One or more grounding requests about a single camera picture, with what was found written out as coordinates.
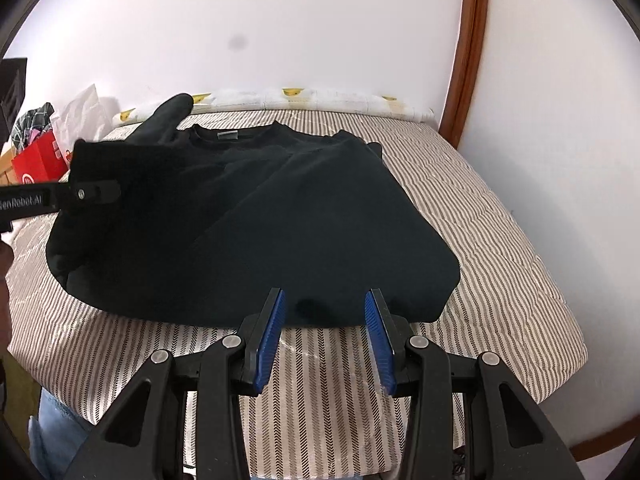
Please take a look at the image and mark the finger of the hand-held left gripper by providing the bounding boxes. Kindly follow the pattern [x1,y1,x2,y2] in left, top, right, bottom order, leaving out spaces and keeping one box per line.
[52,180,122,209]

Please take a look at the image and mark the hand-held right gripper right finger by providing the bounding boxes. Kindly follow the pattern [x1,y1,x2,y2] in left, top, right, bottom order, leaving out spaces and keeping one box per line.
[364,288,583,480]

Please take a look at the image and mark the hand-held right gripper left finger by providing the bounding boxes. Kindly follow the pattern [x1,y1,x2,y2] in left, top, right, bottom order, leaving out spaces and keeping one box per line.
[65,288,287,480]

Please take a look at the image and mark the black sweater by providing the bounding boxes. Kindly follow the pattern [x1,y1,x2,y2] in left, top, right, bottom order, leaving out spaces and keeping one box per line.
[45,92,461,328]

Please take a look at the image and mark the red paper bag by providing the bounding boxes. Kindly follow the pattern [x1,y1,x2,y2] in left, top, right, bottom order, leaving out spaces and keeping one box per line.
[11,132,71,186]

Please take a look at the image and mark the white plastic bag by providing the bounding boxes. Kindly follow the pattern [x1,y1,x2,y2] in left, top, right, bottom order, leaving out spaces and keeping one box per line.
[50,84,118,153]

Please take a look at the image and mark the dark plaid cloth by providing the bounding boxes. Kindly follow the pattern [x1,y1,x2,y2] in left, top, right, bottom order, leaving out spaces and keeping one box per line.
[12,102,55,153]

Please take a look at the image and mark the dark flat panel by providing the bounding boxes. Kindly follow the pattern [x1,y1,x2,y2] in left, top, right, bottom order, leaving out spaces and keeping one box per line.
[0,57,28,136]

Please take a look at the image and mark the striped bed mattress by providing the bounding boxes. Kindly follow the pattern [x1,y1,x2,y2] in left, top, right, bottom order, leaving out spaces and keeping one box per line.
[7,107,588,471]

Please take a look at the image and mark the person's blue jeans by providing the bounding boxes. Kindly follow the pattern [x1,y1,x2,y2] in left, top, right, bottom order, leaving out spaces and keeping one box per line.
[39,387,93,478]

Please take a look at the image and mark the fruit-print bolster pillow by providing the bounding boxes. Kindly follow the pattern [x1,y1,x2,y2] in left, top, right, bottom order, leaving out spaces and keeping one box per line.
[112,87,433,126]

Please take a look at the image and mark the brown wooden door frame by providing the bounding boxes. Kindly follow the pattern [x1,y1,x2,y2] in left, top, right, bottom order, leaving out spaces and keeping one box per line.
[440,0,491,151]

